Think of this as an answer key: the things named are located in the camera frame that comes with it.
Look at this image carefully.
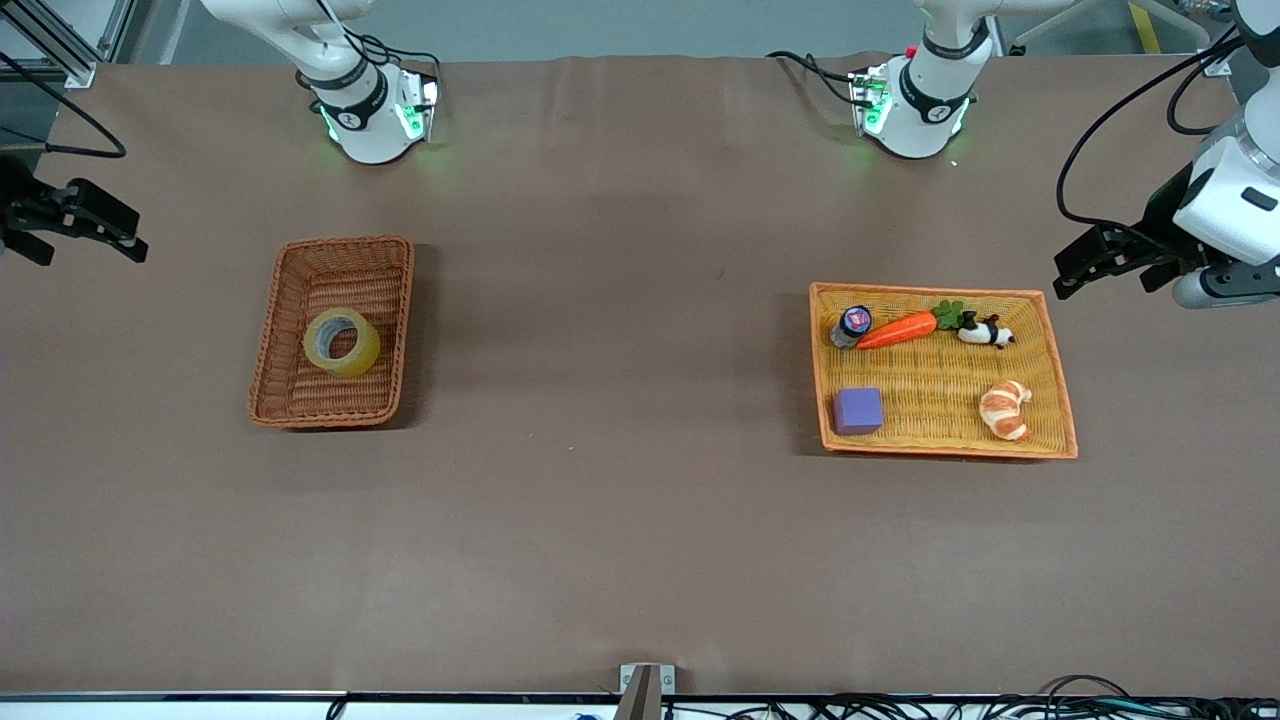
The black base cable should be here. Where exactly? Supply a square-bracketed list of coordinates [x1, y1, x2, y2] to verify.
[766, 49, 863, 107]
[345, 28, 444, 83]

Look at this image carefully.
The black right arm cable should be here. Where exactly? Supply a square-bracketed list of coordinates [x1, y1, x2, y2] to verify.
[0, 50, 129, 161]

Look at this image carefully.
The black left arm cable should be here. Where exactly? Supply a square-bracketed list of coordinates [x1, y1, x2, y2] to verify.
[1056, 35, 1246, 233]

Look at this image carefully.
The yellowish clear tape roll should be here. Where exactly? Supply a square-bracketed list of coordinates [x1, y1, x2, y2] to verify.
[303, 308, 382, 379]

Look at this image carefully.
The orange wicker basket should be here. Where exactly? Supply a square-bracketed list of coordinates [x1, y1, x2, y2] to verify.
[808, 281, 1080, 461]

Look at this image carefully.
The black right base cable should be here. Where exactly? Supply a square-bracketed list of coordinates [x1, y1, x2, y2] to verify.
[345, 28, 444, 83]

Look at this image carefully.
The metal table edge bracket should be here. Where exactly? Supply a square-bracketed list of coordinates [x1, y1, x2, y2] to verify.
[614, 663, 677, 720]

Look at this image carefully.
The small bottle pink cap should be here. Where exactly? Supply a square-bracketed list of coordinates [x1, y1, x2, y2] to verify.
[830, 306, 873, 349]

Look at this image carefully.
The brown wicker basket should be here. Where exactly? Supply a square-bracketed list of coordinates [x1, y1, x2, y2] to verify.
[248, 235, 416, 431]

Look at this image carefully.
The black left base cable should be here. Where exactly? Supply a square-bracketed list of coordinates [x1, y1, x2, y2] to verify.
[766, 49, 863, 107]

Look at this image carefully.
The toy croissant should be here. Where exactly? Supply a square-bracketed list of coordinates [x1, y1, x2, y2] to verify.
[979, 379, 1034, 442]

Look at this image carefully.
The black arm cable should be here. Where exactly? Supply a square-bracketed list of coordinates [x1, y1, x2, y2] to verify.
[1056, 35, 1246, 233]
[0, 50, 129, 161]

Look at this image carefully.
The purple cube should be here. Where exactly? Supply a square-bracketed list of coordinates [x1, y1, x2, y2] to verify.
[833, 387, 885, 437]

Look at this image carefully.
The black white panda figure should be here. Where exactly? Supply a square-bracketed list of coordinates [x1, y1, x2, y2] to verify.
[957, 310, 1016, 350]

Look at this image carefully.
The black cable bundle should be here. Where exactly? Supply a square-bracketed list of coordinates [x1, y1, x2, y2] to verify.
[660, 674, 1280, 720]

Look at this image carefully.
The aluminium frame profile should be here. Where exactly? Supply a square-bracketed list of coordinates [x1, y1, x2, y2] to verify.
[0, 0, 136, 91]

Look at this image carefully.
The brown table cover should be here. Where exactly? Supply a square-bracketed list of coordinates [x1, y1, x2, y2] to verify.
[0, 55, 1280, 698]

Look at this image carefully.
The orange toy carrot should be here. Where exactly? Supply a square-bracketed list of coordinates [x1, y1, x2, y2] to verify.
[856, 309, 939, 351]

